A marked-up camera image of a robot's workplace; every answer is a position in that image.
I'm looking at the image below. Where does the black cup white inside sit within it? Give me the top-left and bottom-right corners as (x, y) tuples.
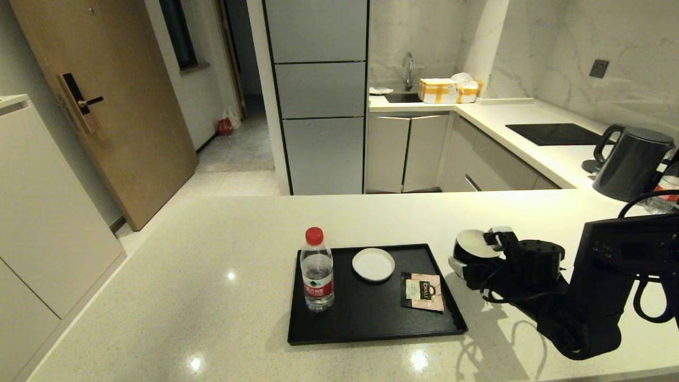
(448, 229), (502, 290)

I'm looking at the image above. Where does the pink tea bag packet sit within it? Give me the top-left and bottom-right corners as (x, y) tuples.
(401, 272), (445, 314)

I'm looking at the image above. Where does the round white coaster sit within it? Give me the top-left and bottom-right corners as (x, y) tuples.
(352, 247), (396, 282)

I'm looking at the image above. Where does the clear water bottle red label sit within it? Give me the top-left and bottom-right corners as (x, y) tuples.
(645, 174), (679, 214)
(300, 227), (335, 313)

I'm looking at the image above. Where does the black electric kettle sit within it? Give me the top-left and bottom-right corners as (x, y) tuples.
(592, 125), (675, 203)

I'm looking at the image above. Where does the grey lower kitchen cabinet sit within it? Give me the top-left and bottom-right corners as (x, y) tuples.
(439, 115), (560, 193)

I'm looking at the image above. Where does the black rectangular serving tray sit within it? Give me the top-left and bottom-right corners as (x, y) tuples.
(287, 244), (468, 346)

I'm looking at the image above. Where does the grey sink cabinet door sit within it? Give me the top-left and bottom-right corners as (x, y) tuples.
(402, 115), (449, 193)
(365, 115), (411, 194)

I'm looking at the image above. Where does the black induction cooktop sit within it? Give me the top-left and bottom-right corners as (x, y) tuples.
(504, 124), (616, 147)

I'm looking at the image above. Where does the small box yellow tape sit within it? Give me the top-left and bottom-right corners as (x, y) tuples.
(456, 81), (482, 104)

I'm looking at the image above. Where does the large box yellow tape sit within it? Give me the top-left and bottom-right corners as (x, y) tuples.
(417, 79), (458, 105)

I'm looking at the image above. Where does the tall grey refrigerator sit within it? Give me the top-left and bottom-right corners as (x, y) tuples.
(262, 0), (369, 196)

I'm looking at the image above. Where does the wooden entrance door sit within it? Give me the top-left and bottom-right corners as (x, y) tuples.
(10, 0), (199, 232)

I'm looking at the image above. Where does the dark narrow window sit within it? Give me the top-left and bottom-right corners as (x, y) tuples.
(159, 0), (210, 74)

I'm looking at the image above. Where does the white tall cabinet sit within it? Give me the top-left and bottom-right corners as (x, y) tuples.
(0, 95), (127, 382)

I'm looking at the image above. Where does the black electronic door lock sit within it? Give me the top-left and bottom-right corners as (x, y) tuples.
(58, 73), (105, 135)

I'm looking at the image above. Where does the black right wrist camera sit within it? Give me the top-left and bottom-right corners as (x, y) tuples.
(510, 239), (565, 280)

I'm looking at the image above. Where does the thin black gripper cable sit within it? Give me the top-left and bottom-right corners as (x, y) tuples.
(480, 265), (568, 305)

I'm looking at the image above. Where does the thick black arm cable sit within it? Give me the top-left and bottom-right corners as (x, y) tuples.
(618, 190), (679, 324)

